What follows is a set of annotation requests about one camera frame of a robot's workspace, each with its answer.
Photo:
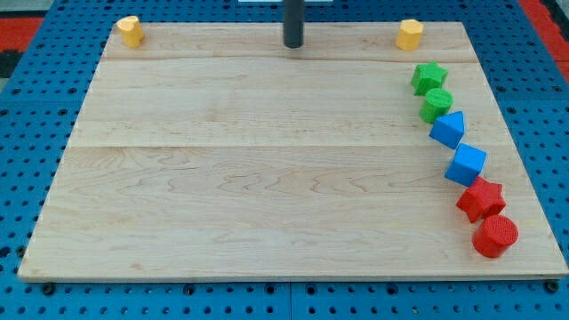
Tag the yellow hexagon block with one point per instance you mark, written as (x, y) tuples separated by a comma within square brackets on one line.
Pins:
[(409, 35)]

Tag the light wooden board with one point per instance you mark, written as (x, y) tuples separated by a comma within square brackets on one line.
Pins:
[(213, 153)]

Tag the green cylinder block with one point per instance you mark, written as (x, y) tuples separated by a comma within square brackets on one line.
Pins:
[(437, 103)]

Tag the green star block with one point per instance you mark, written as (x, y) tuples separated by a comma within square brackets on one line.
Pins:
[(428, 76)]

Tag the blue triangle block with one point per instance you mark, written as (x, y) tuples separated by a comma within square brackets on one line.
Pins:
[(449, 129)]

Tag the blue cube block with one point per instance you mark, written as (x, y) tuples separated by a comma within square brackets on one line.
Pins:
[(466, 165)]

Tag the yellow heart block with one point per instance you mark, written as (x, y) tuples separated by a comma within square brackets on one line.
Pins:
[(131, 31)]

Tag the red star block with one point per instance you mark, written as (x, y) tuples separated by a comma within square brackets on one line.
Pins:
[(481, 200)]

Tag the red cylinder block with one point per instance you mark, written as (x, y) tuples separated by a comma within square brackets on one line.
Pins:
[(494, 236)]

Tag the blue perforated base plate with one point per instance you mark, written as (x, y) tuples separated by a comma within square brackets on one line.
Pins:
[(40, 103)]

